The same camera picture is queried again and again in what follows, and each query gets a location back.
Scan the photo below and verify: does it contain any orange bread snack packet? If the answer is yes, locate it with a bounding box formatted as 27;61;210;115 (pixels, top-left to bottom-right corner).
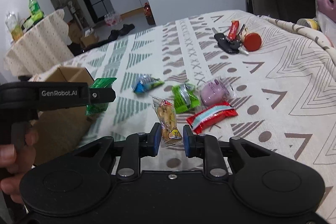
152;97;182;147

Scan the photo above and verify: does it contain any light green snack packet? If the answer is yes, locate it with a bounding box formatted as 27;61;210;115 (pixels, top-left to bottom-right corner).
172;83;201;114

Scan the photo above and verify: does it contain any dark green snack packet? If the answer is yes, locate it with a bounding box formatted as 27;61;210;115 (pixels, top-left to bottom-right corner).
86;77;116;116

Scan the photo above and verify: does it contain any person left hand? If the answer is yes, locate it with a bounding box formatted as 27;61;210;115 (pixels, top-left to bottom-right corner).
1;127;39;204

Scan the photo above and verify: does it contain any red white snack packet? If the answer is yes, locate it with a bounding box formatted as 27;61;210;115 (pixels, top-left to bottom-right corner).
186;101;238;134

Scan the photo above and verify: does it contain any brown cardboard box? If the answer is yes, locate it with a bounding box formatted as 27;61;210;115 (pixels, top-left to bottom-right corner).
30;67;96;165

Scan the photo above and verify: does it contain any purple snack packet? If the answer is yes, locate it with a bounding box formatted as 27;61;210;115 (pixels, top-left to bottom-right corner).
199;77;236;106

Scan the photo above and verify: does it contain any blue snack packet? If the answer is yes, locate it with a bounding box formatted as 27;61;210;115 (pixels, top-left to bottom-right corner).
131;75;165;94

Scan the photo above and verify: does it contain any dotted cream tablecloth table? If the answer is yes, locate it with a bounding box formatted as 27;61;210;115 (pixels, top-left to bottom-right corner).
4;9;74;77

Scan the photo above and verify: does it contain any patterned white bed blanket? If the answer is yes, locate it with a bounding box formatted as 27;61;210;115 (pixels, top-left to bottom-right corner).
27;9;336;217

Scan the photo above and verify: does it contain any black bag on floor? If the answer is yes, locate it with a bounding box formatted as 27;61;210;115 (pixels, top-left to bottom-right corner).
67;39;110;56

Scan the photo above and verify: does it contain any green soda bottle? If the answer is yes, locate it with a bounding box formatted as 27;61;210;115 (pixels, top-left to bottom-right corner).
29;0;44;21

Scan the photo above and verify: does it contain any small cardboard box on floor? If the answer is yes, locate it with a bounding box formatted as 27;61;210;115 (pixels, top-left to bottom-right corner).
80;32;100;48

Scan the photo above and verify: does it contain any black car key bunch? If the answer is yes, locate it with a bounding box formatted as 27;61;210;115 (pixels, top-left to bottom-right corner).
212;28;249;56

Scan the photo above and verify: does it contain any black shoes pair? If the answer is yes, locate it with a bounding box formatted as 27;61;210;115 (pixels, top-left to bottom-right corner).
108;24;135;42

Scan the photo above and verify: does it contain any water bottle pack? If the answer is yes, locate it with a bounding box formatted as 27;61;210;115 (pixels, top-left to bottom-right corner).
104;12;122;26

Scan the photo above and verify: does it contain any dark oil bottle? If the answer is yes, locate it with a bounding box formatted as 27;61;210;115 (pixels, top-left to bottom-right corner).
143;2;155;26

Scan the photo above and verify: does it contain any red keychain strap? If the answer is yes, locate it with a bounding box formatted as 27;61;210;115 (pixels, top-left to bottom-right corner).
227;20;240;41

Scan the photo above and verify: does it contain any red round figurine keychain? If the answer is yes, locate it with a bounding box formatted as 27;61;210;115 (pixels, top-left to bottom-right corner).
239;24;262;52

